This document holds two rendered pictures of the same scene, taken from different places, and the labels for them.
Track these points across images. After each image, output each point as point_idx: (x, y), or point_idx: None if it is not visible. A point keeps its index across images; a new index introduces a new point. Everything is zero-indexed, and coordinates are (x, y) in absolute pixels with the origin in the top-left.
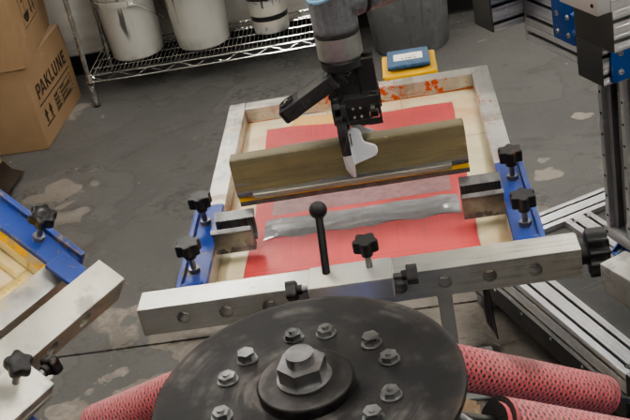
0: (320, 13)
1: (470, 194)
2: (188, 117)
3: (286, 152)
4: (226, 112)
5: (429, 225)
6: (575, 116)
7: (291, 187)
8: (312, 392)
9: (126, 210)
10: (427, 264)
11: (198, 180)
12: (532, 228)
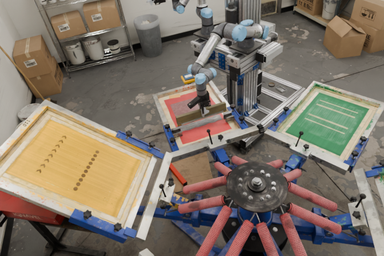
0: (199, 86)
1: (227, 117)
2: (99, 79)
3: (188, 114)
4: (110, 76)
5: (217, 123)
6: None
7: (190, 121)
8: (260, 186)
9: (94, 109)
10: (229, 137)
11: (111, 98)
12: (243, 123)
